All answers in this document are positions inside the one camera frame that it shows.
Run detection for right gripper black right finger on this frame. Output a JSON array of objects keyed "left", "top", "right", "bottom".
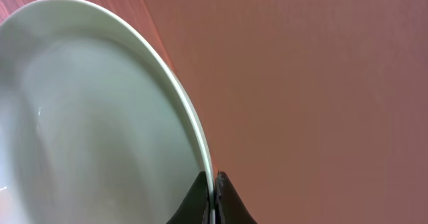
[{"left": 215, "top": 171, "right": 257, "bottom": 224}]

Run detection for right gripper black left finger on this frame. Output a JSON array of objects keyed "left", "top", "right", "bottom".
[{"left": 167, "top": 171, "right": 210, "bottom": 224}]

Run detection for pale green plate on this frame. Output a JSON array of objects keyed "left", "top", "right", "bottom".
[{"left": 1, "top": 0, "right": 215, "bottom": 223}]

